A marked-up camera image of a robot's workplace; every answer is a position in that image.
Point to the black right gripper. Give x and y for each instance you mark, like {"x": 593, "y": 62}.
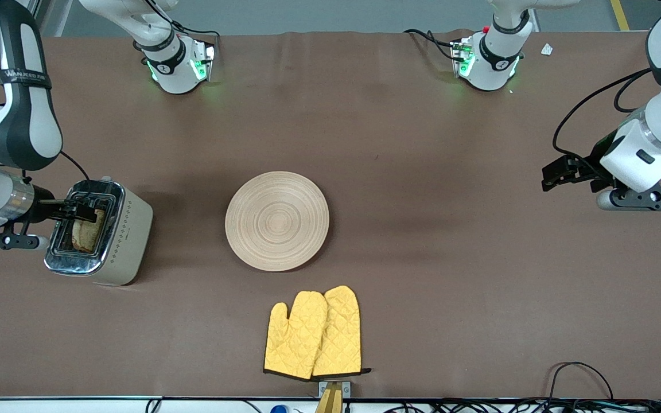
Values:
{"x": 42, "y": 209}

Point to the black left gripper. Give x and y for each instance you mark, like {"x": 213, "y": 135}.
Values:
{"x": 599, "y": 150}

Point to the brown toast slice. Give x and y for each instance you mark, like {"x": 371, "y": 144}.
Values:
{"x": 86, "y": 232}

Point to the round wooden plate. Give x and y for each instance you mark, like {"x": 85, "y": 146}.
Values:
{"x": 277, "y": 221}

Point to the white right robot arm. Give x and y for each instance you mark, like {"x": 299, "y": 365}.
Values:
{"x": 20, "y": 132}

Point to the beige chrome toaster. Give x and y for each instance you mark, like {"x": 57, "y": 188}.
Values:
{"x": 129, "y": 241}

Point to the small white paper scrap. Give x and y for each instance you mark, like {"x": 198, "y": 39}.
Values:
{"x": 547, "y": 49}

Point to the brown table cloth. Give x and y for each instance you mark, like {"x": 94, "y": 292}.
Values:
{"x": 422, "y": 287}

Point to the yellow quilted oven mitt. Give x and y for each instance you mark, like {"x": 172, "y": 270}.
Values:
{"x": 342, "y": 332}
{"x": 293, "y": 338}

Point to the blue round cap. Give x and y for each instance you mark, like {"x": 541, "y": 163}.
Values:
{"x": 279, "y": 409}

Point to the grey frame strut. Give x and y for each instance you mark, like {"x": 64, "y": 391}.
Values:
{"x": 55, "y": 17}

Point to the metal bracket with wooden bar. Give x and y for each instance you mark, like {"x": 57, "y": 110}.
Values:
{"x": 333, "y": 401}

